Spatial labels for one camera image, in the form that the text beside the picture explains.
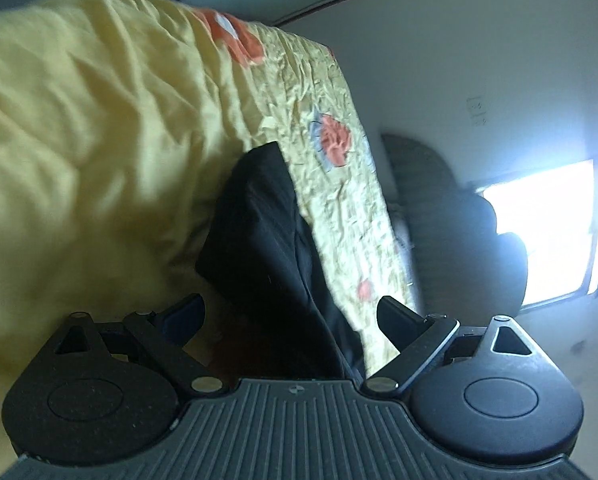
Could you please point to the white wall socket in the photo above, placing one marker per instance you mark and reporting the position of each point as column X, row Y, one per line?
column 475, row 106

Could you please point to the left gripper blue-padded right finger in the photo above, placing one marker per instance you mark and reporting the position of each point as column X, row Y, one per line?
column 419, row 339

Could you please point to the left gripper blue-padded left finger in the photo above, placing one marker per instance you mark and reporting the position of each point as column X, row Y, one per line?
column 159, row 340

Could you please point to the yellow floral bedspread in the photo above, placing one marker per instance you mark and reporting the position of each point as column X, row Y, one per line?
column 120, row 122

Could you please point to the dark scalloped headboard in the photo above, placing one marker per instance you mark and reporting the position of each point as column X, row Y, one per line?
column 463, row 266

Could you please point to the black pants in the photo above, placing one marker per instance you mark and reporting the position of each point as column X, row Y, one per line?
column 278, row 318

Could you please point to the bright window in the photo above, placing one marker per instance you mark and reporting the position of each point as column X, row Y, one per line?
column 555, row 213

